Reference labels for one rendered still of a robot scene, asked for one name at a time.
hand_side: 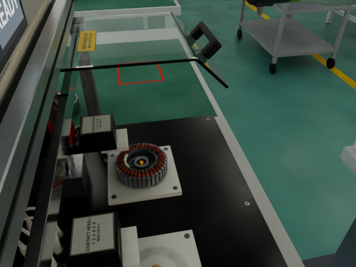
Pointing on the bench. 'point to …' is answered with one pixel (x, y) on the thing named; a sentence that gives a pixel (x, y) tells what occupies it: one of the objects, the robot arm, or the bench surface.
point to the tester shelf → (28, 119)
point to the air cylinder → (76, 178)
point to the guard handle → (208, 50)
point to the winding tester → (21, 39)
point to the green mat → (146, 94)
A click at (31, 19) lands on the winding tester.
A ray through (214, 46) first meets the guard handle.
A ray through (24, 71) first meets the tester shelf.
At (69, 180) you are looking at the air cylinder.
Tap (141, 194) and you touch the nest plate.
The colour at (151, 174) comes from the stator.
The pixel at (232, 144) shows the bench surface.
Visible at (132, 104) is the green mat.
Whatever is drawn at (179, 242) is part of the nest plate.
